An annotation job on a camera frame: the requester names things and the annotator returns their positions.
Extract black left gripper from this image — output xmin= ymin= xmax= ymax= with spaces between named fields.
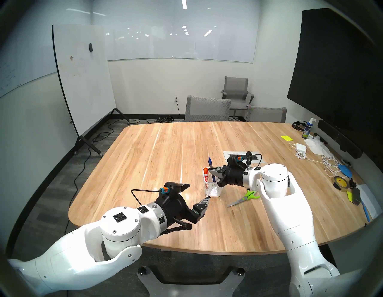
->
xmin=154 ymin=183 xmax=212 ymax=225

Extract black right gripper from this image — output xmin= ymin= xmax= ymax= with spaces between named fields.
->
xmin=208 ymin=165 xmax=244 ymax=188

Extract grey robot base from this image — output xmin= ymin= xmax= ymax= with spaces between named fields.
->
xmin=137 ymin=266 xmax=245 ymax=297

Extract white mesh pen holder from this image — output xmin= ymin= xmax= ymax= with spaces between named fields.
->
xmin=203 ymin=168 xmax=223 ymax=197

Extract blue marker pen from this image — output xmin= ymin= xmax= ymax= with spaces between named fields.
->
xmin=361 ymin=199 xmax=371 ymax=222

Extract grey table power outlet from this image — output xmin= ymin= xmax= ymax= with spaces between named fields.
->
xmin=223 ymin=151 xmax=265 ymax=164

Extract wide grey mesh chair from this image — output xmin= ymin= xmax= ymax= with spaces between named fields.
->
xmin=184 ymin=95 xmax=231 ymax=122

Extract low grey mesh chair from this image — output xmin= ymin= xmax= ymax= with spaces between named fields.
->
xmin=246 ymin=105 xmax=287 ymax=123

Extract grey armrest office chair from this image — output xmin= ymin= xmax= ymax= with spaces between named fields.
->
xmin=221 ymin=76 xmax=255 ymax=120

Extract whiteboard cleaner spray bottle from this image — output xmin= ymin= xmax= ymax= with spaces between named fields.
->
xmin=302 ymin=117 xmax=316 ymax=139

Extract black video sound bar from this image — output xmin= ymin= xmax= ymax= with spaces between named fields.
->
xmin=317 ymin=119 xmax=363 ymax=159

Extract yellow tape measure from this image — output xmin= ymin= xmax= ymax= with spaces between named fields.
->
xmin=346 ymin=187 xmax=362 ymax=205

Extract white paper sheet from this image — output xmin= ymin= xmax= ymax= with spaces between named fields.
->
xmin=356 ymin=184 xmax=382 ymax=219

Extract rolling whiteboard on stand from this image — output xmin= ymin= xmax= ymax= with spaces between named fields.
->
xmin=52 ymin=25 xmax=130 ymax=157

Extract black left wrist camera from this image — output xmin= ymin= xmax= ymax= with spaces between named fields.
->
xmin=160 ymin=182 xmax=185 ymax=198

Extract black left gripper cable loop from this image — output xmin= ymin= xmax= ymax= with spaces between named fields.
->
xmin=160 ymin=223 xmax=192 ymax=236

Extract green handled scissors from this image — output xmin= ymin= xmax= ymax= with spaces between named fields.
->
xmin=227 ymin=190 xmax=261 ymax=208

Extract black right camera cable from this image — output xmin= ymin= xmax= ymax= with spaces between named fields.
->
xmin=245 ymin=151 xmax=263 ymax=168

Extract black camera cable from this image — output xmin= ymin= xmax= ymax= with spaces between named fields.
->
xmin=131 ymin=189 xmax=162 ymax=207
xmin=245 ymin=151 xmax=263 ymax=168

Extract black left camera cable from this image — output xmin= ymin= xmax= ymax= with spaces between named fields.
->
xmin=131 ymin=189 xmax=162 ymax=207

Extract white coiled cable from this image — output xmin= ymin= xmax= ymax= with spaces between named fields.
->
xmin=289 ymin=143 xmax=347 ymax=178

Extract thin black floor cable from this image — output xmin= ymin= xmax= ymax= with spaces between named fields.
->
xmin=65 ymin=120 xmax=120 ymax=234

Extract glass wall board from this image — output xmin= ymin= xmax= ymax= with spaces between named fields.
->
xmin=91 ymin=0 xmax=261 ymax=64

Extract large black wall screen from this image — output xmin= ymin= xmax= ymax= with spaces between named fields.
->
xmin=287 ymin=8 xmax=383 ymax=163

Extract written wall whiteboard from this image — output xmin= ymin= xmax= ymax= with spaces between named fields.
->
xmin=0 ymin=0 xmax=92 ymax=99

